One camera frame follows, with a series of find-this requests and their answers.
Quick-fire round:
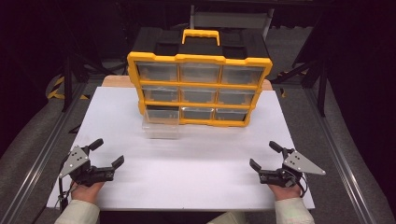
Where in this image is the pulled-out clear plastic drawer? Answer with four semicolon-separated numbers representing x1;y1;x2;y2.
142;105;181;140

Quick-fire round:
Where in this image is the person's leg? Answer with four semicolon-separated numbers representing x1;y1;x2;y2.
206;211;250;224

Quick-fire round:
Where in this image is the black metal stand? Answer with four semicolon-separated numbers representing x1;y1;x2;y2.
59;50;106;114
273;57;329;118

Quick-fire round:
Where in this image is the person's left hand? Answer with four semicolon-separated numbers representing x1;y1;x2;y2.
70;180;106;205

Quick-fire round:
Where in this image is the grey metal frame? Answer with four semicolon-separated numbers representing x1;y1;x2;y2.
189;5;276;39

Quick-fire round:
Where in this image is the set of clear cabinet drawers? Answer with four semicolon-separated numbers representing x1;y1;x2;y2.
135;61;265;122

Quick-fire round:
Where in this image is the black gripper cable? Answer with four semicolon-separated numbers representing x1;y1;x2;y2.
297;174;310;199
56;175;76;213

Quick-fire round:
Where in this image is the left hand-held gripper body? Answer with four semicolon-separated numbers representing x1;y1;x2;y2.
58;145;117;189

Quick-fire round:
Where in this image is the yellow black floor tape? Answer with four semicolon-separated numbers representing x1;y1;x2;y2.
46;75;91;101

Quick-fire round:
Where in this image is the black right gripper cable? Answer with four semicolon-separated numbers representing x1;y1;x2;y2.
297;174;310;199

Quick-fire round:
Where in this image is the aluminium rail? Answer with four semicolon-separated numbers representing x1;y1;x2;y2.
0;81;90;224
303;87;379;224

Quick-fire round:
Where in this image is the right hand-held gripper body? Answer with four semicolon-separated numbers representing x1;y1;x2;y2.
259;149;327;189

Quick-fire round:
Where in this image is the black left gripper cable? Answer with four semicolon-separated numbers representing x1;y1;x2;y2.
56;175;76;213

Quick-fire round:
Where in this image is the person's right hand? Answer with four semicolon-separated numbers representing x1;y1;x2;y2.
267;183;303;202

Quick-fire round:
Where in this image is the yellow black drawer organizer cabinet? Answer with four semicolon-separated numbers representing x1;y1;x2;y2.
126;28;274;128

